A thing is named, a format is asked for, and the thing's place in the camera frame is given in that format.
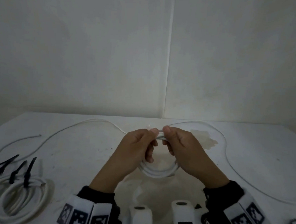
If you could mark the black right wristband white markers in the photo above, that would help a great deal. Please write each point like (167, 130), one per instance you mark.
(232, 208)

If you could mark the person's left hand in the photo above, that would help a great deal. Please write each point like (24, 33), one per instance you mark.
(133, 152)

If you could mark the black wristband white markers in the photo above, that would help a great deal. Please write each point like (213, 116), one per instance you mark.
(232, 208)
(89, 212)

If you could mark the black left wristband white markers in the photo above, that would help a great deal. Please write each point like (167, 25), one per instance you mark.
(89, 212)

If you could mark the person's left forearm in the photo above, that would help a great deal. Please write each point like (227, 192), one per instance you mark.
(106, 181)

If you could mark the person's right hand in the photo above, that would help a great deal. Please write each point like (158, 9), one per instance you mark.
(192, 156)

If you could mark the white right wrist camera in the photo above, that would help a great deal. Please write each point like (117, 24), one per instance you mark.
(181, 215)

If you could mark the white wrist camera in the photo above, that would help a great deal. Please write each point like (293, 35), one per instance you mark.
(181, 215)
(140, 220)

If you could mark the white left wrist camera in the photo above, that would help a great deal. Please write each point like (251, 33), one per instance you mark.
(140, 220)

